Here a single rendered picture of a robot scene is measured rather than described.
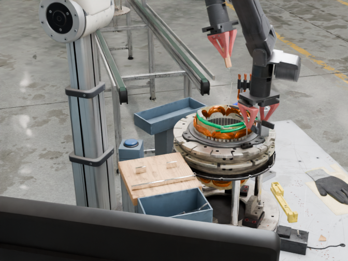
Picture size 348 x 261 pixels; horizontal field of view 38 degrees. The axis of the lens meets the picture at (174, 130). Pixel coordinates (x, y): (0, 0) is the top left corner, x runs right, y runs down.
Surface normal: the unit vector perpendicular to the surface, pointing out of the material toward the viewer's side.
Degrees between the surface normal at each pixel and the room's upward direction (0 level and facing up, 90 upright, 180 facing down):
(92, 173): 90
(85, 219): 33
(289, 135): 0
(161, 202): 90
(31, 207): 7
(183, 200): 90
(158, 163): 0
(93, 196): 90
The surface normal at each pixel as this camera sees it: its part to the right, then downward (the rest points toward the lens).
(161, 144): -0.81, 0.27
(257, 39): -0.31, 0.73
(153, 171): -0.01, -0.90
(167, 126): 0.59, 0.36
